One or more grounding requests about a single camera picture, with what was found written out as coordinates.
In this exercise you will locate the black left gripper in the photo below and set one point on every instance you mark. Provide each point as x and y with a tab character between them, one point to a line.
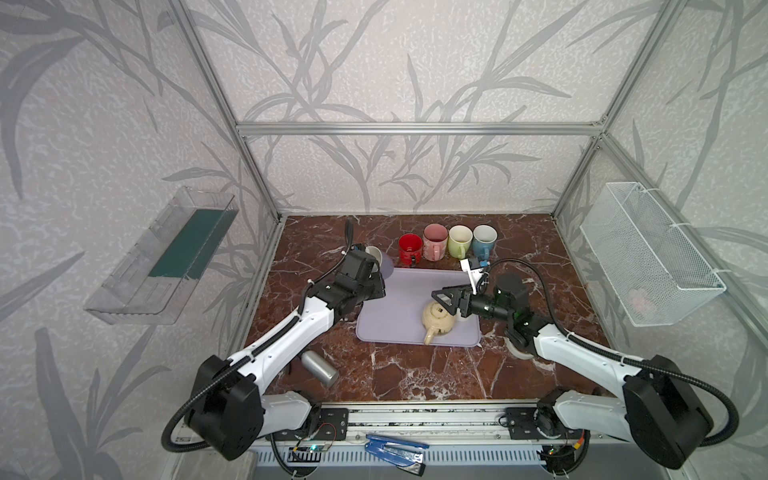
372	282

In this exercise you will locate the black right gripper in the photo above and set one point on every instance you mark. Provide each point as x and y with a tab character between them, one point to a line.
464	303

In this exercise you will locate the white mug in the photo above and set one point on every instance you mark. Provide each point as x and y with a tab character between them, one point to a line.
465	315

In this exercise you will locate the purple mug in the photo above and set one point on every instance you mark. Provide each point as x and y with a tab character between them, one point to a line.
386	266

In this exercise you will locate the light green mug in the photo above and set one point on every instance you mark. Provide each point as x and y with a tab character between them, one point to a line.
460	239

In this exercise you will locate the red mug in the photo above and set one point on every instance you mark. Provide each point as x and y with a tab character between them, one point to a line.
410	249

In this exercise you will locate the pink patterned mug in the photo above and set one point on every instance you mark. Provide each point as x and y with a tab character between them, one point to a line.
435	239

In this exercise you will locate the blue mug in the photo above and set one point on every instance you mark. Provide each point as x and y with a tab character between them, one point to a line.
484	240

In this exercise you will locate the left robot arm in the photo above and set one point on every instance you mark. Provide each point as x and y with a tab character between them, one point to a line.
229	408

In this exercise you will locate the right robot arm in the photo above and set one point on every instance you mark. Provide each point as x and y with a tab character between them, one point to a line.
649	402

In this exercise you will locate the lavender plastic tray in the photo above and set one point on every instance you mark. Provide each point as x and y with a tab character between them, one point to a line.
397	317

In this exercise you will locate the clear tape roll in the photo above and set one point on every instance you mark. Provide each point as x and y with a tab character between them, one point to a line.
514	351

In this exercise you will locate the silver metal can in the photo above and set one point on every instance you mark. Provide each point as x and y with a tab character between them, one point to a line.
319	368

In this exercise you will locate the blue stapler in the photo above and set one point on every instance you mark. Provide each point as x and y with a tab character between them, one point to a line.
407	456

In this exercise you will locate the green circuit board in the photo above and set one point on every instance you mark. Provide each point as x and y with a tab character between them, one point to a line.
309	453

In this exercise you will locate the aluminium frame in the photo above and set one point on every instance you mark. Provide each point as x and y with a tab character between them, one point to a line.
675	89

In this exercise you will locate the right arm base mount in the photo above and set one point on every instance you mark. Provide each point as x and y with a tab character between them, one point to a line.
531	422

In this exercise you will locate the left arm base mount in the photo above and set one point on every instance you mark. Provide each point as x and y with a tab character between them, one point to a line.
323	424

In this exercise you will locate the white wire basket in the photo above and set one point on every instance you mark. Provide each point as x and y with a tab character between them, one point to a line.
658	275

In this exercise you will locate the clear plastic wall bin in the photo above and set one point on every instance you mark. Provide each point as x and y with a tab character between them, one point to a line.
154	281

